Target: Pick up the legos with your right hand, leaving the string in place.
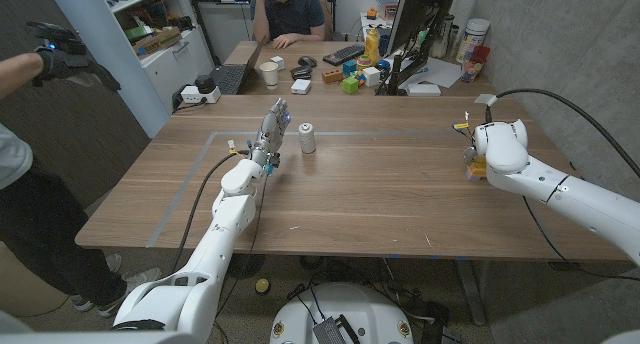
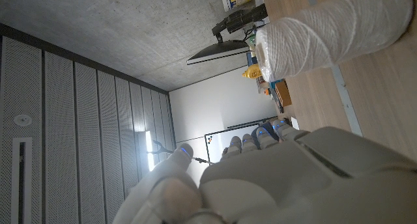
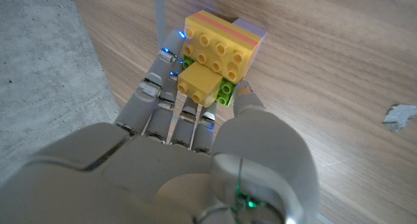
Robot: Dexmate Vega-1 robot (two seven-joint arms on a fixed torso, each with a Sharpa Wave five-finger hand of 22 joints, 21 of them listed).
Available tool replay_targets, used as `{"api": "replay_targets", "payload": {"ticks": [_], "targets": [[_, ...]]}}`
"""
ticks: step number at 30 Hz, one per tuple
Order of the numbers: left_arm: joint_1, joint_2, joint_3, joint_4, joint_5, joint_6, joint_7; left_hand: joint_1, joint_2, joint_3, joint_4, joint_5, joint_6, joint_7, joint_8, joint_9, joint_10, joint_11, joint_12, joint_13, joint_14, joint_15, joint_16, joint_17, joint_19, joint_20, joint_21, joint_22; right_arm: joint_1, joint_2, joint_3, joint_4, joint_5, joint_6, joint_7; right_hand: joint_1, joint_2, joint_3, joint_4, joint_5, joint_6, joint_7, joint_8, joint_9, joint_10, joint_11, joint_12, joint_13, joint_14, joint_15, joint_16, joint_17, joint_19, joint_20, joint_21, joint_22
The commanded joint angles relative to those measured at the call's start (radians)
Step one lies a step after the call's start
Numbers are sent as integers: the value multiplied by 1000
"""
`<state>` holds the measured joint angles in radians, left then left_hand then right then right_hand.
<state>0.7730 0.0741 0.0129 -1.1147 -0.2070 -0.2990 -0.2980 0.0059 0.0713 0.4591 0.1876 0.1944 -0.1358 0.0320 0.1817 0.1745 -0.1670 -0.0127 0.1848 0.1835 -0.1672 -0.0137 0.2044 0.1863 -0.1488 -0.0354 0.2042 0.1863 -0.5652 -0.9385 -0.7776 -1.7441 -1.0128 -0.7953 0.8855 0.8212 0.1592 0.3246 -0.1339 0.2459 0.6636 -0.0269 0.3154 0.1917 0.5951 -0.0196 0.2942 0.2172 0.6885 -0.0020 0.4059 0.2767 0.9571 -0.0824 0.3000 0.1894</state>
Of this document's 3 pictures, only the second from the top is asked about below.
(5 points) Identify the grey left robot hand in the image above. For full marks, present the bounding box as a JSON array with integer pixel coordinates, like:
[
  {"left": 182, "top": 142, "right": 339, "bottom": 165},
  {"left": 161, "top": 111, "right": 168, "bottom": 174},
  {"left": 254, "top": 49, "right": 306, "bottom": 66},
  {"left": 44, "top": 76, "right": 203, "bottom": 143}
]
[{"left": 112, "top": 119, "right": 417, "bottom": 224}]

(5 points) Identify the black grabber tool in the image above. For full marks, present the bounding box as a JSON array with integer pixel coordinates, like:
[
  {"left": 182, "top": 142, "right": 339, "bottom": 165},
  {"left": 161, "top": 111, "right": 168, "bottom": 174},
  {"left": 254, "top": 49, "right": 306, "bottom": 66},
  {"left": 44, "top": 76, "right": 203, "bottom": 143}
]
[{"left": 152, "top": 139, "right": 213, "bottom": 165}]

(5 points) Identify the white whiteboard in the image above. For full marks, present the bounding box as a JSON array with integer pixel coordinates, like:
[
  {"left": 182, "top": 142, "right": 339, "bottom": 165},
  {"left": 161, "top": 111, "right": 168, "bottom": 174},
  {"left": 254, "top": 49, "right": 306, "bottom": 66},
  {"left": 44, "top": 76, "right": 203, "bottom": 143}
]
[{"left": 204, "top": 117, "right": 278, "bottom": 165}]

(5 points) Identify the orange brick block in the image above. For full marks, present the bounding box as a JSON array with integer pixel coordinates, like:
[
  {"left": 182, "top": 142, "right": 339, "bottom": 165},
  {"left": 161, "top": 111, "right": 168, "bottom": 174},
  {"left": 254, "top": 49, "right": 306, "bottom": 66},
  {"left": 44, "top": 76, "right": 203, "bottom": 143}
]
[{"left": 274, "top": 79, "right": 293, "bottom": 108}]

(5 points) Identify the yellow mustard bottle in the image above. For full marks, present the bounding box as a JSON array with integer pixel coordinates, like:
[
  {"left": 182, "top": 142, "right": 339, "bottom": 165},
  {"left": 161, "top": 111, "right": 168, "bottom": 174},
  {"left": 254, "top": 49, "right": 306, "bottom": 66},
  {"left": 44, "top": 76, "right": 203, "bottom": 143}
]
[{"left": 241, "top": 63, "right": 263, "bottom": 80}]

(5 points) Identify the long ceiling light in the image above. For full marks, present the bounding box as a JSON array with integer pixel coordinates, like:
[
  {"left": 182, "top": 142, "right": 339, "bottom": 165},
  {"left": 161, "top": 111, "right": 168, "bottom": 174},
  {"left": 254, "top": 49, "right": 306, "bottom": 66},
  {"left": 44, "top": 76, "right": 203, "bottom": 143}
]
[{"left": 144, "top": 130, "right": 156, "bottom": 173}]

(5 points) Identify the black computer monitor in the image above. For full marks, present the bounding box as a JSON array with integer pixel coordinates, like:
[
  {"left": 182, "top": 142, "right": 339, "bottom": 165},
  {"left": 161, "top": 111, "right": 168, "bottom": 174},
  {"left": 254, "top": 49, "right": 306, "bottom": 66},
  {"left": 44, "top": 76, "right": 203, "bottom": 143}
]
[{"left": 186, "top": 39, "right": 251, "bottom": 66}]

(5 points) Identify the black monitor stand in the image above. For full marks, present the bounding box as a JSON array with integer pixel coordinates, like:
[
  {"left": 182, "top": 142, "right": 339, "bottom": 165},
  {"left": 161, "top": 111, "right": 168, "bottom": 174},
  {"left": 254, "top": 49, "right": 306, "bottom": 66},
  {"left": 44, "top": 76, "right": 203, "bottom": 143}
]
[{"left": 211, "top": 3, "right": 269, "bottom": 44}]

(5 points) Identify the round ceiling smoke detector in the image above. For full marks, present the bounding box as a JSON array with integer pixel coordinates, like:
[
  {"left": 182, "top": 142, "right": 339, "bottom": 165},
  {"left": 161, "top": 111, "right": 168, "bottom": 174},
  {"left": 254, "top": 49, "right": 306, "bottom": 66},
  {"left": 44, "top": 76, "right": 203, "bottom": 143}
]
[{"left": 13, "top": 113, "right": 33, "bottom": 128}]

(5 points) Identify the white string spool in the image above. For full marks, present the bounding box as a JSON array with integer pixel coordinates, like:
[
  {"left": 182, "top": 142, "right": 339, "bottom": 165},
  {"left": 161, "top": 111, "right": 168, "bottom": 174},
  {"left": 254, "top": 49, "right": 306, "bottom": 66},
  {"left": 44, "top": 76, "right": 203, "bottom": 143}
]
[{"left": 254, "top": 0, "right": 414, "bottom": 83}]

